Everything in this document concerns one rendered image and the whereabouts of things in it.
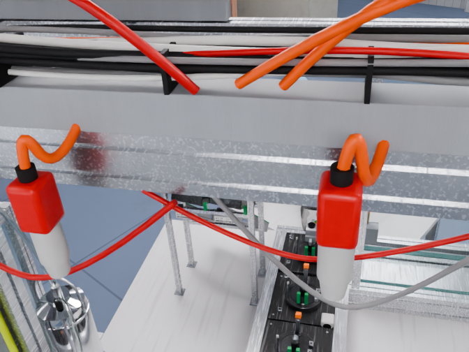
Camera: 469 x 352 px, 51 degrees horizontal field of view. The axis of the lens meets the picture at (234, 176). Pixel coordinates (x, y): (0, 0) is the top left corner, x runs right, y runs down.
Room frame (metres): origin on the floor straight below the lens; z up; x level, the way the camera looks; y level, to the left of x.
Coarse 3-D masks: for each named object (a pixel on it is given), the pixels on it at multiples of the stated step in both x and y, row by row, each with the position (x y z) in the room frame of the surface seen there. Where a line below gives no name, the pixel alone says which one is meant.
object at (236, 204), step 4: (212, 200) 1.51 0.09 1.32; (224, 200) 1.49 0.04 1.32; (228, 200) 1.49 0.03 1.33; (232, 200) 1.48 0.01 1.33; (236, 200) 1.48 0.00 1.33; (240, 200) 1.47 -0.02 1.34; (244, 200) 1.49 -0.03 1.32; (216, 204) 1.50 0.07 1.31; (228, 204) 1.48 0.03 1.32; (232, 204) 1.48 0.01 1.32; (236, 204) 1.47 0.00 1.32; (240, 204) 1.47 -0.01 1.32; (244, 204) 1.49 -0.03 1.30; (236, 208) 1.46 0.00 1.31; (240, 208) 1.46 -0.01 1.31
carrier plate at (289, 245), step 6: (288, 234) 1.70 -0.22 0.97; (294, 234) 1.70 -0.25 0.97; (300, 234) 1.70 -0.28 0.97; (288, 240) 1.66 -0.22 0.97; (294, 240) 1.66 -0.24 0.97; (300, 240) 1.65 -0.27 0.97; (288, 246) 1.62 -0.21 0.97; (294, 246) 1.62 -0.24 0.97; (282, 258) 1.55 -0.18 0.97; (288, 258) 1.54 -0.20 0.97; (294, 264) 1.51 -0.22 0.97; (300, 264) 1.50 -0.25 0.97; (294, 270) 1.47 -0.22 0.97; (300, 270) 1.47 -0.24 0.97; (312, 270) 1.46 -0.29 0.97; (312, 276) 1.45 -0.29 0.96
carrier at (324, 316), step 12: (276, 276) 1.45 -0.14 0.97; (300, 276) 1.44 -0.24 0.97; (276, 288) 1.38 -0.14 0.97; (288, 288) 1.30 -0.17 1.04; (300, 288) 1.32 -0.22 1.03; (276, 300) 1.32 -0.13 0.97; (288, 300) 1.29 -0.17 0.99; (300, 300) 1.29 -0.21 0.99; (312, 300) 1.29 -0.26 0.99; (276, 312) 1.26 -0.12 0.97; (288, 312) 1.26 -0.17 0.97; (312, 312) 1.25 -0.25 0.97; (324, 312) 1.24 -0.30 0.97; (312, 324) 1.19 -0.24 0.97; (324, 324) 1.18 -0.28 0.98
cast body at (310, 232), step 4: (308, 224) 1.57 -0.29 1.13; (312, 224) 1.57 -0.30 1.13; (308, 228) 1.55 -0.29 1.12; (312, 228) 1.55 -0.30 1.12; (308, 232) 1.55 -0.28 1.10; (312, 232) 1.54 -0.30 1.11; (308, 236) 1.54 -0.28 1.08; (312, 236) 1.54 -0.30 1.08; (308, 240) 1.54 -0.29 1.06; (312, 240) 1.54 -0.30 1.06; (308, 244) 1.52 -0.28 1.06
